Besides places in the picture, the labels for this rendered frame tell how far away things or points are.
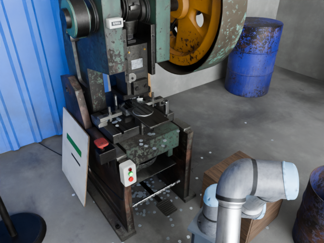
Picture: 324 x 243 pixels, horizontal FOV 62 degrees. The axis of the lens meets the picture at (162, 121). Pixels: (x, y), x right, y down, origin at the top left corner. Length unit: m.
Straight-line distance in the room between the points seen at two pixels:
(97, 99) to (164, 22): 0.65
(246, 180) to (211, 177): 0.96
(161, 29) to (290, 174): 0.99
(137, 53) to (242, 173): 0.92
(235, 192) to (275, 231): 1.24
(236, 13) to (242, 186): 0.90
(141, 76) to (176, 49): 0.36
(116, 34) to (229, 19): 0.56
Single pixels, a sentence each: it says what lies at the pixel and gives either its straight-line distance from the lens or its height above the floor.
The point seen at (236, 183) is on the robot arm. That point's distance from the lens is 0.87.
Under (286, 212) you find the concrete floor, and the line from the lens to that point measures 2.24.
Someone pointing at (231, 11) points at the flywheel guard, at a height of 1.35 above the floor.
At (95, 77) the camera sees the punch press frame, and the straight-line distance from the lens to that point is 1.74.
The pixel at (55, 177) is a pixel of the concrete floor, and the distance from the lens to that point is 2.46.
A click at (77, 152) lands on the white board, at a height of 0.38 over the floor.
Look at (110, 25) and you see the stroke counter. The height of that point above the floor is 1.31.
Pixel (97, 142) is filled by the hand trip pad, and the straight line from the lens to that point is 1.43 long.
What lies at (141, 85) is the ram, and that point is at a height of 0.95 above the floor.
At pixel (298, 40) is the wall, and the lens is 4.67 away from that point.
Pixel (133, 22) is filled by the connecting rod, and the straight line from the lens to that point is 1.50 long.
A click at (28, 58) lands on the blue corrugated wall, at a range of 2.59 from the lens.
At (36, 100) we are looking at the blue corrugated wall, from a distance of 2.73.
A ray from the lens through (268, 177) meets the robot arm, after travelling 0.89.
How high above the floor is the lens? 1.59
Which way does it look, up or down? 32 degrees down
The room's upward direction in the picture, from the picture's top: straight up
